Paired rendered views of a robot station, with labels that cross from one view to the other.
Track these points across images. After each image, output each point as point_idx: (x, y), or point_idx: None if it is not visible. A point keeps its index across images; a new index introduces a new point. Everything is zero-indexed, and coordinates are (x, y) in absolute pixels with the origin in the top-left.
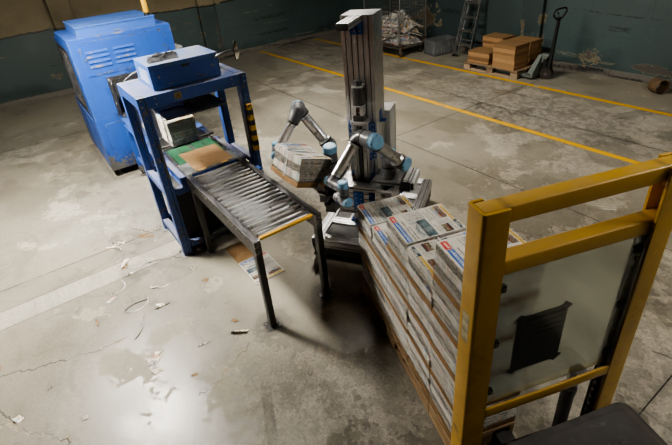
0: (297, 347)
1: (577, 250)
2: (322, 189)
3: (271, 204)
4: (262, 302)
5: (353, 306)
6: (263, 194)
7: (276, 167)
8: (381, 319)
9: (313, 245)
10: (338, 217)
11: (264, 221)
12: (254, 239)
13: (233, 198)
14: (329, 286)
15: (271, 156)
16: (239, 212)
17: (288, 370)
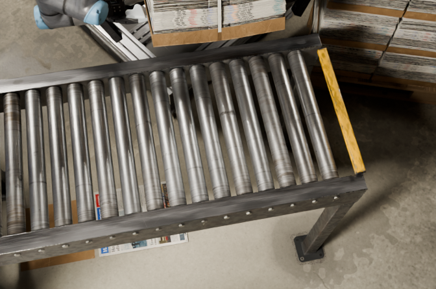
0: (377, 227)
1: None
2: None
3: (212, 107)
4: (242, 247)
5: (328, 114)
6: (162, 108)
7: (176, 30)
8: (379, 91)
9: (172, 103)
10: (135, 28)
11: (284, 142)
12: (352, 182)
13: (132, 177)
14: (263, 127)
15: (97, 21)
16: (205, 182)
17: (417, 256)
